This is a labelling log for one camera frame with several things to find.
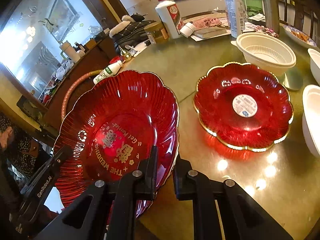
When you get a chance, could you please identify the large red wedding plate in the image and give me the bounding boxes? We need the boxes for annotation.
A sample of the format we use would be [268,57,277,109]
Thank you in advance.
[54,70,179,207]

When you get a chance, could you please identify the small red gold-rimmed plate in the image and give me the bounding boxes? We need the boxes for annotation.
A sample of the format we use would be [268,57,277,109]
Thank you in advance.
[193,62,294,152]

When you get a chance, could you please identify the white foam bowl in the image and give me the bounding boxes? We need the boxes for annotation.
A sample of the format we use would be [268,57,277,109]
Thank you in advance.
[302,85,320,158]
[308,48,320,85]

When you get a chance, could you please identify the cream ribbed plastic bowl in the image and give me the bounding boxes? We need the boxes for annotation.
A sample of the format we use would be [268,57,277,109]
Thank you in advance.
[231,33,296,76]

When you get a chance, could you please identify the white green milk bottle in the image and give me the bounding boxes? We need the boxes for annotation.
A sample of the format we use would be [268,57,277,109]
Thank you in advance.
[93,60,123,85]

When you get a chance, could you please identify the silver turntable disc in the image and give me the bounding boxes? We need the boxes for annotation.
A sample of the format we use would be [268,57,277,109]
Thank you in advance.
[277,67,303,91]

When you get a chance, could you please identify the white thermos mug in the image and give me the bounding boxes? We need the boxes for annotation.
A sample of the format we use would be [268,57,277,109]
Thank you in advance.
[59,41,81,63]

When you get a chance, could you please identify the black fur-trimmed jacket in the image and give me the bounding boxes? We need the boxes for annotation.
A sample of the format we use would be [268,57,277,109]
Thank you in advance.
[109,14,155,56]

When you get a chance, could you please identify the amber glass jar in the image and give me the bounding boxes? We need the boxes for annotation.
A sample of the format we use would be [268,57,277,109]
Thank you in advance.
[144,22,169,44]

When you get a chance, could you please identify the blue white food plate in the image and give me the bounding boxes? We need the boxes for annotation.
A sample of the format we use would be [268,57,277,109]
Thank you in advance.
[283,25,317,49]

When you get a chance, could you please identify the pink wrapped candies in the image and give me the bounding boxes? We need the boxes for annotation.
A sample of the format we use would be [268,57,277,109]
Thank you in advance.
[254,25,279,38]

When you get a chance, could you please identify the book with pink cloth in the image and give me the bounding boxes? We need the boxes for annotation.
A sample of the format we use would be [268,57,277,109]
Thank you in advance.
[191,17,231,41]

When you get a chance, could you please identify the small white cup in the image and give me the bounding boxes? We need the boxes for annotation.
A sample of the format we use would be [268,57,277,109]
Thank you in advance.
[180,22,196,38]

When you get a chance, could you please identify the stainless steel thermos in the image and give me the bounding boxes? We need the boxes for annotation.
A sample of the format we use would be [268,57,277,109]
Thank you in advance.
[263,0,280,34]

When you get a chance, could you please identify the white red liquor bottle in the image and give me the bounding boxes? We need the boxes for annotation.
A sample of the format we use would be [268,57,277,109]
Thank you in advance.
[155,0,184,39]

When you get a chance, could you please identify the dark wooden chair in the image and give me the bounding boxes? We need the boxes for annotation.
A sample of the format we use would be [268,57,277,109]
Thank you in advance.
[278,0,319,45]

